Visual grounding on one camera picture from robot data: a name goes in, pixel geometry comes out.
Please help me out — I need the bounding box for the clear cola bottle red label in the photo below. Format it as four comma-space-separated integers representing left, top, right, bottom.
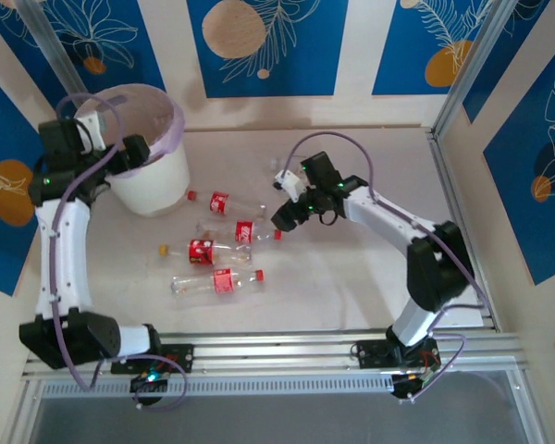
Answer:
169, 265, 265, 297
186, 189, 268, 221
194, 219, 284, 246

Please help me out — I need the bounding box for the clear bottle red label yellow cap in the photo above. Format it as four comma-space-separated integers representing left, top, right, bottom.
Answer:
158, 238, 255, 268

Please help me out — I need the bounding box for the white plastic bin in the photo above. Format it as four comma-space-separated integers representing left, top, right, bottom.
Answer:
71, 82, 191, 217

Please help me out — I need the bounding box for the pink bin liner bag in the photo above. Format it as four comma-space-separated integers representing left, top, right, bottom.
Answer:
73, 82, 186, 179

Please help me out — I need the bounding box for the black right control board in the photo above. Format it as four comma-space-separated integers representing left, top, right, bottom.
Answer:
390, 368, 440, 401

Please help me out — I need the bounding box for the black control board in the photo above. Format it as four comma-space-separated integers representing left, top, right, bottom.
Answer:
129, 369, 170, 403
390, 368, 440, 401

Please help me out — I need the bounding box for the grey metal panel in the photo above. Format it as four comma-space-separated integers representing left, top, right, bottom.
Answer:
8, 369, 555, 444

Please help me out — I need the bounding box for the black left control board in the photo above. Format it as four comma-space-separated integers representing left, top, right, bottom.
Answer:
129, 369, 170, 403

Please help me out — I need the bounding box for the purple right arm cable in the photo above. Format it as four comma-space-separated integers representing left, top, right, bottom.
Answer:
287, 131, 491, 403

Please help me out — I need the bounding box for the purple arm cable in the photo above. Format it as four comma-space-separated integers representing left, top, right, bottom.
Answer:
50, 92, 189, 413
287, 131, 491, 403

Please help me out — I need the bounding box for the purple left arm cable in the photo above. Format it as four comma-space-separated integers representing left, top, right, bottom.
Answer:
50, 92, 189, 413

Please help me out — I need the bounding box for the aluminium mounting rail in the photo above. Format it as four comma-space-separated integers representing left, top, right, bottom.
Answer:
20, 328, 528, 383

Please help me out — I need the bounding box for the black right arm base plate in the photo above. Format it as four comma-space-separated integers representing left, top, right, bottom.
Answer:
351, 339, 440, 371

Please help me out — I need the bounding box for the grey slotted cable duct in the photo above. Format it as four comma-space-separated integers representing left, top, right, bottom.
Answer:
39, 375, 397, 400

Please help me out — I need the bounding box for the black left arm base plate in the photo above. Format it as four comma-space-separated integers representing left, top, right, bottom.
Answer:
110, 344, 195, 375

